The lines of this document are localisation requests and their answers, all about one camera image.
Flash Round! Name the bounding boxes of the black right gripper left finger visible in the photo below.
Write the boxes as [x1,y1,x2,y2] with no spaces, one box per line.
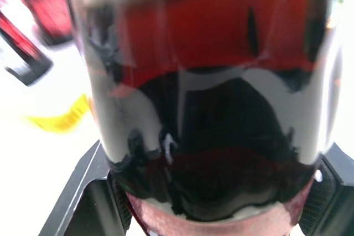
[38,139,134,236]

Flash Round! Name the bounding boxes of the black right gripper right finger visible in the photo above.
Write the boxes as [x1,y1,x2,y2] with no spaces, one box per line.
[298,141,354,236]

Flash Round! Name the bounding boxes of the cola bottle with red label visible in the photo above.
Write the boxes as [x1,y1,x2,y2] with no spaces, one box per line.
[64,0,343,236]
[0,0,54,87]
[12,0,75,46]

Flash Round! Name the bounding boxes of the yellow plastic strip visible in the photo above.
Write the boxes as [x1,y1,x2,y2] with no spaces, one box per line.
[23,93,92,135]

